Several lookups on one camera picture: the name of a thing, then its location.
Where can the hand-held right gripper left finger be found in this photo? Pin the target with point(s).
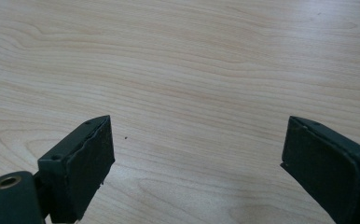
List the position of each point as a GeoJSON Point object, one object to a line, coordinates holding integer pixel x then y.
{"type": "Point", "coordinates": [75, 174]}

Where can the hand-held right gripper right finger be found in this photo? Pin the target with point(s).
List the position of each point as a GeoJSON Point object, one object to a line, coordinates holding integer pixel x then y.
{"type": "Point", "coordinates": [327, 174]}

